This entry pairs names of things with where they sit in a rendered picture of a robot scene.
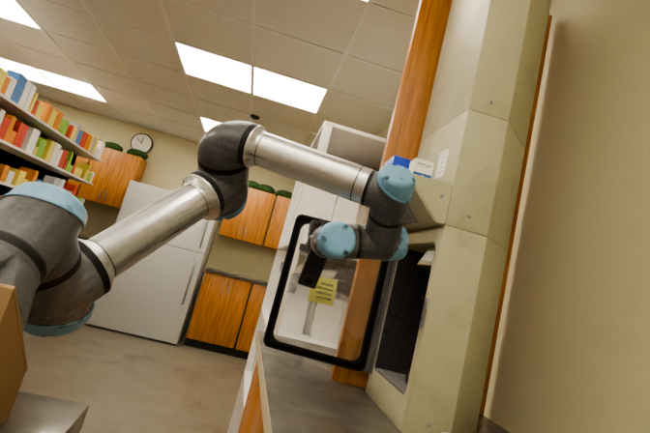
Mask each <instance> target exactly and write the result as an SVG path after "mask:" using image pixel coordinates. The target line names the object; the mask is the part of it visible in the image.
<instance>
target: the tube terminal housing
mask: <svg viewBox="0 0 650 433"><path fill-rule="evenodd" d="M449 147H450V149H449V154H448V158H447V163H446V168H445V172H444V176H443V177H441V178H438V179H436V181H440V182H443V183H446V184H450V185H452V191H451V196H450V201H449V206H448V211H447V215H446V220H445V224H443V225H437V226H432V227H427V228H421V229H415V230H410V231H407V234H408V246H407V248H408V249H411V250H414V251H418V252H422V253H426V252H427V250H428V249H429V248H430V247H431V246H435V252H434V255H433V260H432V265H431V270H430V275H429V280H428V289H427V292H426V298H429V300H428V309H427V313H426V318H425V323H424V327H423V328H422V329H421V328H419V330H418V335H417V340H416V345H415V350H414V355H413V360H412V364H411V368H410V373H409V378H408V383H407V388H406V391H405V393H404V394H402V393H401V392H400V391H398V390H397V389H396V388H395V387H394V386H393V385H391V384H390V383H389V382H388V381H387V380H386V379H385V378H383V377H382V376H381V375H380V374H379V373H378V372H377V371H376V370H375V368H376V367H375V361H374V365H373V370H372V373H371V374H369V378H368V382H367V387H366V393H367V394H368V396H369V397H370V398H371V399H372V400H373V401H374V402H375V404H376V405H377V406H378V407H379V408H380V409H381V410H382V412H383V413H384V414H385V415H386V416H387V417H388V418H389V419H390V421H391V422H392V423H393V424H394V425H395V426H396V427H397V428H398V430H399V431H400V432H401V433H441V431H443V432H447V433H476V430H477V425H478V419H479V414H480V408H481V403H482V397H483V391H484V385H485V380H486V375H487V369H488V359H489V353H490V347H491V341H492V337H493V331H494V325H495V319H496V314H497V308H498V303H499V298H500V292H501V286H502V280H503V275H504V270H505V264H506V258H507V252H508V246H509V241H510V236H511V230H512V224H513V219H514V213H515V207H516V202H517V192H518V186H519V180H520V175H521V169H522V164H523V158H524V153H525V150H524V148H523V147H522V145H521V143H520V142H519V140H518V138H517V136H516V134H515V132H514V131H513V129H512V127H511V125H510V124H509V122H507V121H504V120H501V119H498V118H494V117H491V116H488V115H486V114H483V113H480V112H477V111H474V110H471V109H468V110H466V111H465V112H463V113H462V114H460V115H459V116H457V118H455V119H454V120H452V121H451V122H449V123H448V124H447V125H445V126H444V127H442V128H441V129H439V130H437V131H436V132H434V133H433V134H431V135H430V136H428V137H427V138H425V139H424V140H423V141H421V144H420V148H419V153H418V156H417V159H423V160H427V161H430V162H434V166H433V171H432V176H431V178H432V179H433V180H434V177H435V172H436V167H437V163H438V159H439V154H440V152H442V151H444V150H446V149H448V148H449Z"/></svg>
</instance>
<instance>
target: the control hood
mask: <svg viewBox="0 0 650 433"><path fill-rule="evenodd" d="M413 175H414V176H415V180H416V184H415V187H414V191H413V198H412V200H411V202H410V204H409V208H410V210H411V211H412V213H413V215H414V217H415V218H416V219H417V221H418V222H414V223H409V224H405V225H403V226H402V227H404V228H405V229H406V231H410V230H415V229H421V228H427V227H432V226H437V225H443V224H445V220H446V215H447V211H448V206H449V201H450V196H451V191H452V185H450V184H446V183H443V182H440V181H436V180H433V179H431V178H427V177H424V176H420V175H417V174H414V173H413Z"/></svg>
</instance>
